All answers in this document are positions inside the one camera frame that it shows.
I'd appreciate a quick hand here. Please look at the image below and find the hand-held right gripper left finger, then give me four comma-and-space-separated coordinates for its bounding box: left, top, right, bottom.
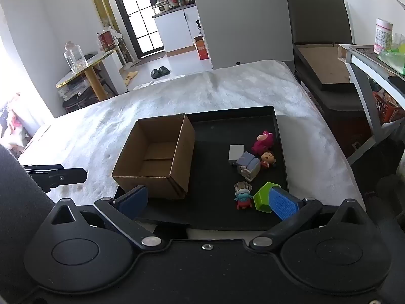
44, 186, 163, 250

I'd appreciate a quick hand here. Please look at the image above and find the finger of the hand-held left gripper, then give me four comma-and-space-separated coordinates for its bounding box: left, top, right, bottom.
21, 164, 88, 192

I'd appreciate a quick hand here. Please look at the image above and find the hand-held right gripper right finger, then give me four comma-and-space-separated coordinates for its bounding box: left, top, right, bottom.
249, 187, 370, 251

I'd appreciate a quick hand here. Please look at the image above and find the green hexagonal container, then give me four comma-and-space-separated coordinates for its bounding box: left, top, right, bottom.
253, 182, 282, 213

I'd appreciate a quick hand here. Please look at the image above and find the blue figure with brown cup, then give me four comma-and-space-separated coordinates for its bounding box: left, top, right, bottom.
233, 181, 254, 210

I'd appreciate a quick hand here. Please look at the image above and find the red girl toy figure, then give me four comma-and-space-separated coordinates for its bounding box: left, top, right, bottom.
260, 151, 277, 169

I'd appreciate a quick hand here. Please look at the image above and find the grey-blue block toy figure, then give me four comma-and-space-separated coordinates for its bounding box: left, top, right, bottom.
236, 152, 261, 182

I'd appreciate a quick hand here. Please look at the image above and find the brown cardboard box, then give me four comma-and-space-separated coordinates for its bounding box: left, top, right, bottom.
111, 113, 196, 201

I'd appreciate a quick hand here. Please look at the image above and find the black tray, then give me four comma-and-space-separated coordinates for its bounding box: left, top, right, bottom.
114, 106, 290, 230

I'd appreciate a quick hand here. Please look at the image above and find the pink bear toy figure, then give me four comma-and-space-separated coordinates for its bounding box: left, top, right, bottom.
251, 130, 275, 156

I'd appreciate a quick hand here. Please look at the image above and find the white charger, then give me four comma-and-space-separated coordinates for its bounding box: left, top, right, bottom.
228, 145, 245, 167

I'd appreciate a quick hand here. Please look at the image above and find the pile of colourful clothes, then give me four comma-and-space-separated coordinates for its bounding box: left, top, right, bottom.
0, 93, 32, 149

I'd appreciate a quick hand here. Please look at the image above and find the white clutter under table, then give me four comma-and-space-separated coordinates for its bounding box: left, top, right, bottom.
57, 79, 92, 99

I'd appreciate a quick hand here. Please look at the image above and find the round gold-rimmed table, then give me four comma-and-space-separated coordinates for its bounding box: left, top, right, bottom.
55, 50, 116, 102

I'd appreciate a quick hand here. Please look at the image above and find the yellow slipper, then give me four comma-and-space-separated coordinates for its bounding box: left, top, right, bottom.
122, 71, 139, 86

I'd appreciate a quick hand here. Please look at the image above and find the clear glass jar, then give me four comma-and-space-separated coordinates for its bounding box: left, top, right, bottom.
64, 41, 88, 74

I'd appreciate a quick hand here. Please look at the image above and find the white blanket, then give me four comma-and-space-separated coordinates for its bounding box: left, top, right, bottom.
17, 59, 366, 229

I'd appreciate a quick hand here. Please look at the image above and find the red canister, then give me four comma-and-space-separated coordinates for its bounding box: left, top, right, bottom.
98, 30, 115, 53

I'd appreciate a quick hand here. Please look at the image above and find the red box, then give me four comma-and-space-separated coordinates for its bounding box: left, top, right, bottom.
373, 90, 405, 125

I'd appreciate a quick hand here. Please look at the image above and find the wooden board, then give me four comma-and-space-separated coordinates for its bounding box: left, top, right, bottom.
297, 46, 352, 91

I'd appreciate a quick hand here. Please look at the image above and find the white desk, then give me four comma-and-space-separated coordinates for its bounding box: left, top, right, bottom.
337, 43, 405, 165

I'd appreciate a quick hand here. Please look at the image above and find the orange cardboard box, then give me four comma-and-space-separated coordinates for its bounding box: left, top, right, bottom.
194, 36, 210, 60

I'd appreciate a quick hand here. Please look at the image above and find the white kitchen cabinet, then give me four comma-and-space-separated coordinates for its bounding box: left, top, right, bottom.
154, 5, 200, 58

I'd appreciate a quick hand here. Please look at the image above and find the black glass-pane door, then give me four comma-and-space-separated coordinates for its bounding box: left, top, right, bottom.
108, 0, 165, 59

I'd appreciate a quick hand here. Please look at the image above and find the green plastic bag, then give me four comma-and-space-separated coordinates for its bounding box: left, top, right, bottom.
378, 33, 405, 75

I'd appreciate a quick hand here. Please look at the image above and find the dark grey chair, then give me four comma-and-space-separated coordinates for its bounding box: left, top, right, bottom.
286, 0, 374, 111

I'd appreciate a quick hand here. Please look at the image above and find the pink-lidded white jar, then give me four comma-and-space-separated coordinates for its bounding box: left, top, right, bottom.
374, 18, 394, 55

